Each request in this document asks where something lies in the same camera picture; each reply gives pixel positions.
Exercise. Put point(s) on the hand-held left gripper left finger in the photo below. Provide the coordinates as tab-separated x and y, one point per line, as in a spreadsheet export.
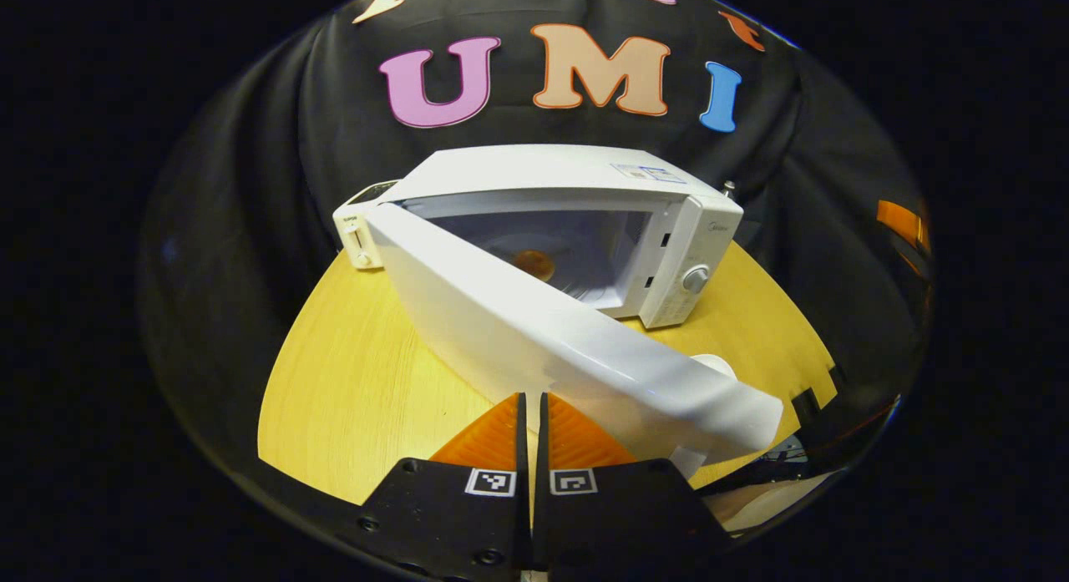
521	515

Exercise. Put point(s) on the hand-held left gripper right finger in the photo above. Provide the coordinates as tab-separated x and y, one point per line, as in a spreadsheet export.
543	515

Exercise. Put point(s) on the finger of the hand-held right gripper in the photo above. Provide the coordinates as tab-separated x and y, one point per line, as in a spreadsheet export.
902	223

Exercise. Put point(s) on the white microwave oven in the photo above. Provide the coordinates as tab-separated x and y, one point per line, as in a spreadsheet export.
534	331

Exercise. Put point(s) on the small clear bottle pink label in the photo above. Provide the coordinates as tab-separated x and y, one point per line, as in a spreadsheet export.
730	189

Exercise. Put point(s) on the white toaster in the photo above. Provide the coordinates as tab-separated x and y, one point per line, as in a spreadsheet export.
355	231

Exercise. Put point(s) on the black backdrop cloth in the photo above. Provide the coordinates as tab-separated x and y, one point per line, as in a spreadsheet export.
250	189

